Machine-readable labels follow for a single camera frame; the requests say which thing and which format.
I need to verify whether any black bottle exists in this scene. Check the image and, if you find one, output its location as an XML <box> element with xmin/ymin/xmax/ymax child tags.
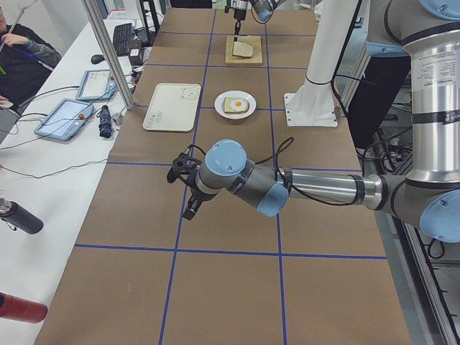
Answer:
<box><xmin>1</xmin><ymin>198</ymin><xmax>44</xmax><ymax>234</ymax></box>

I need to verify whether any seated person in black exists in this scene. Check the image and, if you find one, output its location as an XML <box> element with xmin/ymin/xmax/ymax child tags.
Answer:
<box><xmin>1</xmin><ymin>14</ymin><xmax>61</xmax><ymax>113</ymax></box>

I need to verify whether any black power strip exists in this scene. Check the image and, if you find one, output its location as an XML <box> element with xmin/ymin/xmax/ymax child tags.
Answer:
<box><xmin>127</xmin><ymin>69</ymin><xmax>142</xmax><ymax>93</ymax></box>

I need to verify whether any black keyboard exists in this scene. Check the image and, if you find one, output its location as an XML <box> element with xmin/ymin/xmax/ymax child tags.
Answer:
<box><xmin>112</xmin><ymin>23</ymin><xmax>133</xmax><ymax>56</ymax></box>

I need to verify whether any aluminium frame post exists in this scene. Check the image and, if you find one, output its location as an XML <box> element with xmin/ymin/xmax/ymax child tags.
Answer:
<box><xmin>81</xmin><ymin>0</ymin><xmax>134</xmax><ymax>110</ymax></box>

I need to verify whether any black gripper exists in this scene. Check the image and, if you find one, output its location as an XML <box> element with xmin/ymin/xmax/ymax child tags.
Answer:
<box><xmin>182</xmin><ymin>170</ymin><xmax>218</xmax><ymax>221</ymax></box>
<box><xmin>234</xmin><ymin>8</ymin><xmax>246</xmax><ymax>42</ymax></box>

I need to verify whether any near blue teach pendant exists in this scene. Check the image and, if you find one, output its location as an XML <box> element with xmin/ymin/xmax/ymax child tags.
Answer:
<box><xmin>34</xmin><ymin>98</ymin><xmax>94</xmax><ymax>142</ymax></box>

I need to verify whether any cream bear tray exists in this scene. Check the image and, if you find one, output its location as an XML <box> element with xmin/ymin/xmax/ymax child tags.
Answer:
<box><xmin>142</xmin><ymin>83</ymin><xmax>201</xmax><ymax>132</ymax></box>

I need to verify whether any black computer mouse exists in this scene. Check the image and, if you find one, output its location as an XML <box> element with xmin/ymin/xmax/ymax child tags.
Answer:
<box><xmin>91</xmin><ymin>54</ymin><xmax>105</xmax><ymax>65</ymax></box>

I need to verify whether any folded dark blue umbrella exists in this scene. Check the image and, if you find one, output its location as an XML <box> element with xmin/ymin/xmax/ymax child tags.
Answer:
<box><xmin>98</xmin><ymin>105</ymin><xmax>113</xmax><ymax>139</ymax></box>

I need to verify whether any white pedestal column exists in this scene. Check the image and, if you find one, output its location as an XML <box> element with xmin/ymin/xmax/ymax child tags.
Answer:
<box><xmin>284</xmin><ymin>0</ymin><xmax>361</xmax><ymax>127</ymax></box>

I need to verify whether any small silver metal cylinder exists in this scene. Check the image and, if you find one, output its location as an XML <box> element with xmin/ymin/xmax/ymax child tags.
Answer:
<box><xmin>112</xmin><ymin>112</ymin><xmax>123</xmax><ymax>126</ymax></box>

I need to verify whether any white round plate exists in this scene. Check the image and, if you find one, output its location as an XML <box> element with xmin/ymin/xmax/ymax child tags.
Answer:
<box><xmin>214</xmin><ymin>91</ymin><xmax>257</xmax><ymax>120</ymax></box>

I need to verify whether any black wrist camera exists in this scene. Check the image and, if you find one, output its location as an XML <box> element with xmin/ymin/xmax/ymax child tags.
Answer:
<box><xmin>167</xmin><ymin>152</ymin><xmax>202</xmax><ymax>185</ymax></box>

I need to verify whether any wooden cutting board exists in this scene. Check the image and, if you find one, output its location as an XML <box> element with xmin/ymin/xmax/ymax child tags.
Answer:
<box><xmin>225</xmin><ymin>36</ymin><xmax>263</xmax><ymax>65</ymax></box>

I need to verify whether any white bread slice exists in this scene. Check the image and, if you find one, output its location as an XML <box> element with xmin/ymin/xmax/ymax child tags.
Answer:
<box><xmin>232</xmin><ymin>41</ymin><xmax>254</xmax><ymax>58</ymax></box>

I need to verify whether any blue teach pendant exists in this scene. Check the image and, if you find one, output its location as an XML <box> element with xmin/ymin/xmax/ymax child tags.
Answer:
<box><xmin>34</xmin><ymin>98</ymin><xmax>94</xmax><ymax>142</ymax></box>
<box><xmin>75</xmin><ymin>69</ymin><xmax>117</xmax><ymax>102</ymax></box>

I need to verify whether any toast with fried egg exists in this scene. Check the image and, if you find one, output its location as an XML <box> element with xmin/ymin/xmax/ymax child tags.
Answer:
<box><xmin>224</xmin><ymin>97</ymin><xmax>249</xmax><ymax>114</ymax></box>

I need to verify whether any red bottle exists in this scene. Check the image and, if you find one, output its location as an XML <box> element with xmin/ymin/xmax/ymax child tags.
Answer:
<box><xmin>1</xmin><ymin>293</ymin><xmax>48</xmax><ymax>323</ymax></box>

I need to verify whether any far blue teach pendant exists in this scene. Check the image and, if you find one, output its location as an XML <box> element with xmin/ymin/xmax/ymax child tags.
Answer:
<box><xmin>75</xmin><ymin>69</ymin><xmax>117</xmax><ymax>102</ymax></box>

